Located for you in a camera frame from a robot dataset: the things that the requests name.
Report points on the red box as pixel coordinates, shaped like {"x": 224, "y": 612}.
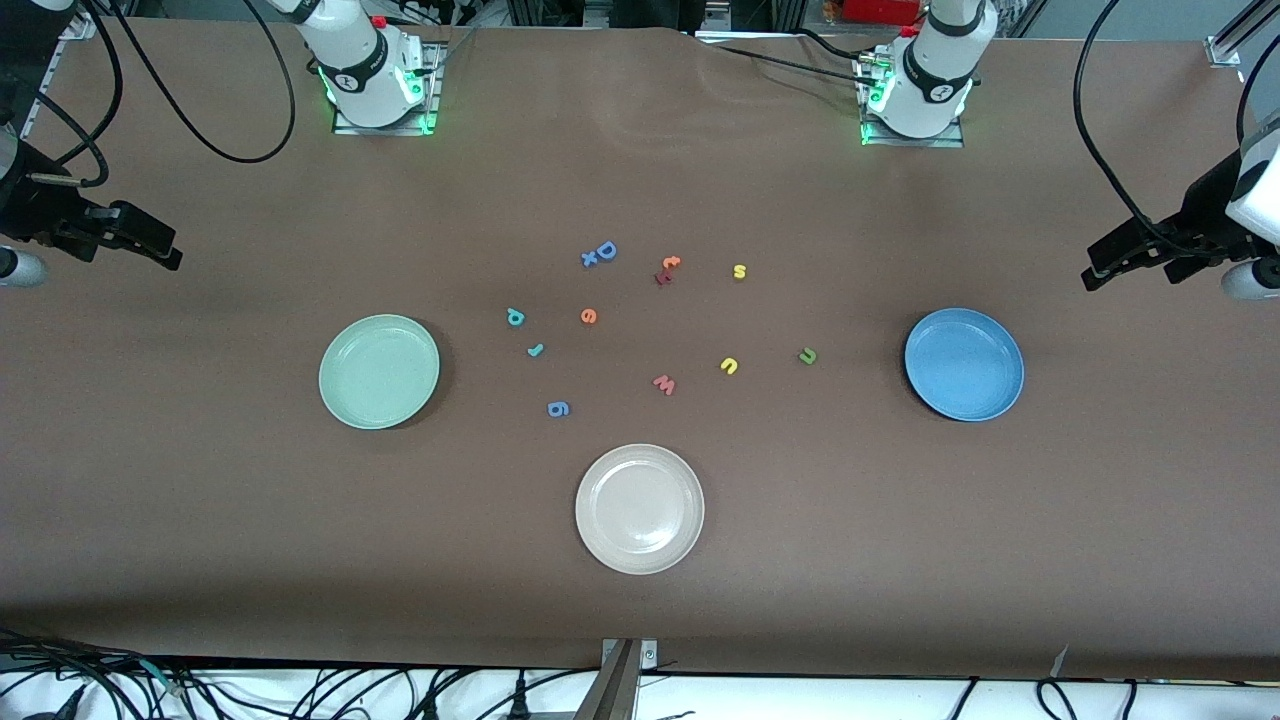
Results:
{"x": 880, "y": 10}

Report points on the brown table cover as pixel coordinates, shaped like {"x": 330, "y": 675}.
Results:
{"x": 200, "y": 500}

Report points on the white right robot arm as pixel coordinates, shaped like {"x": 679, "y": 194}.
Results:
{"x": 355, "y": 70}

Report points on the aluminium frame profile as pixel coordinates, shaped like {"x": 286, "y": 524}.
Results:
{"x": 80, "y": 27}
{"x": 1225, "y": 48}

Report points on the blue foam letter g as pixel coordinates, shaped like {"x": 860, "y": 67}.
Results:
{"x": 560, "y": 404}

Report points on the pink foam letter w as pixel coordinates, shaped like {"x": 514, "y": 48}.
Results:
{"x": 664, "y": 384}

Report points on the grey metal table bracket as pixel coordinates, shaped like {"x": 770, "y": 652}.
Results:
{"x": 615, "y": 690}

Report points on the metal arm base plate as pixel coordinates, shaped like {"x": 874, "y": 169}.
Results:
{"x": 433, "y": 90}
{"x": 930, "y": 143}

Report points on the blue plate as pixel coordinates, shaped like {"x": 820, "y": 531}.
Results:
{"x": 964, "y": 364}

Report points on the blue foam letter D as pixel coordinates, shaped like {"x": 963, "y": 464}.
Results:
{"x": 600, "y": 252}

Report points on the beige plate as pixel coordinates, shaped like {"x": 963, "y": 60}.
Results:
{"x": 640, "y": 509}

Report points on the mint green plate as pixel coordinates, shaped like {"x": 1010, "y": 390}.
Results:
{"x": 379, "y": 372}

